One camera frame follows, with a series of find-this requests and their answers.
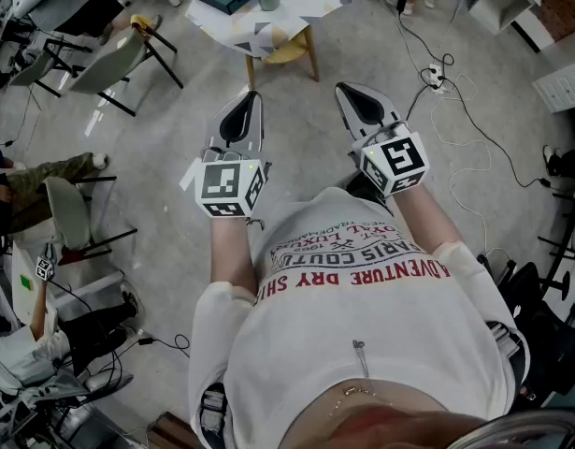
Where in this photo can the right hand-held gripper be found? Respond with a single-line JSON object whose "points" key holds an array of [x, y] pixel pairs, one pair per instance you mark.
{"points": [[401, 157]]}

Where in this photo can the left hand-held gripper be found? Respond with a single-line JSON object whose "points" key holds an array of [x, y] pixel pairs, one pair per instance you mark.
{"points": [[221, 183]]}

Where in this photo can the grey metal jar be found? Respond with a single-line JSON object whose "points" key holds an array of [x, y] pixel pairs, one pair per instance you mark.
{"points": [[268, 2]]}

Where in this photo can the person's left forearm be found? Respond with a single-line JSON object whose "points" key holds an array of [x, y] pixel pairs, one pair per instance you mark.
{"points": [[231, 250]]}

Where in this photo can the person's right forearm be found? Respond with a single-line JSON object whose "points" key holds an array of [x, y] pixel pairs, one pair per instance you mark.
{"points": [[422, 222]]}

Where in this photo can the white power strip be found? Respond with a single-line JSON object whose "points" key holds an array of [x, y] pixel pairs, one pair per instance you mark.
{"points": [[435, 70]]}

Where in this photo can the round wooden table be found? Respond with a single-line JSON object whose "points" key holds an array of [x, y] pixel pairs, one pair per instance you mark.
{"points": [[291, 50]]}

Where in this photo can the black power adapter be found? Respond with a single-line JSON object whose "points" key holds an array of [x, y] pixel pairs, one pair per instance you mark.
{"points": [[401, 4]]}

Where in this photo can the triangle patterned tablecloth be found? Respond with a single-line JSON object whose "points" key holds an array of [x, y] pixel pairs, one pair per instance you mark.
{"points": [[287, 17]]}

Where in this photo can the grey chair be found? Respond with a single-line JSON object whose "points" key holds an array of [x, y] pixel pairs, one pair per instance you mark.
{"points": [[107, 66], [69, 213], [32, 70]]}

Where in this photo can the yellow cloth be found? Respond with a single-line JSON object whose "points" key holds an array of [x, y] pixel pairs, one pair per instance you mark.
{"points": [[139, 22]]}

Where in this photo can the white drawer unit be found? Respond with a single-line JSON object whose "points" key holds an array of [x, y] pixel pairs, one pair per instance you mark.
{"points": [[563, 87]]}

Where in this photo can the person's white printed shirt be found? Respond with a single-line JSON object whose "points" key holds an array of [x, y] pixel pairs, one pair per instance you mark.
{"points": [[362, 321]]}

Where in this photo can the black swivel chair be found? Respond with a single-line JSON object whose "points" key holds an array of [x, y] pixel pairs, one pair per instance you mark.
{"points": [[539, 307]]}

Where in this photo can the black metal stand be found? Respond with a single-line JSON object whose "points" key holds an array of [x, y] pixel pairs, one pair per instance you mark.
{"points": [[564, 283]]}

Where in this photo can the white desk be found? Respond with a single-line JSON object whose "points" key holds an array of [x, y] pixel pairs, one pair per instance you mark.
{"points": [[18, 260]]}

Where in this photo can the green sticky note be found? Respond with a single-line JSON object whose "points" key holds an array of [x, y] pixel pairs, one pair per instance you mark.
{"points": [[26, 282]]}

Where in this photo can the person's chin and neck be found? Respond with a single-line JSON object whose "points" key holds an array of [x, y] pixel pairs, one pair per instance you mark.
{"points": [[385, 428]]}

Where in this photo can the metal headset rim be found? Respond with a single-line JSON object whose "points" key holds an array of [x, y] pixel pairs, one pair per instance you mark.
{"points": [[525, 426]]}

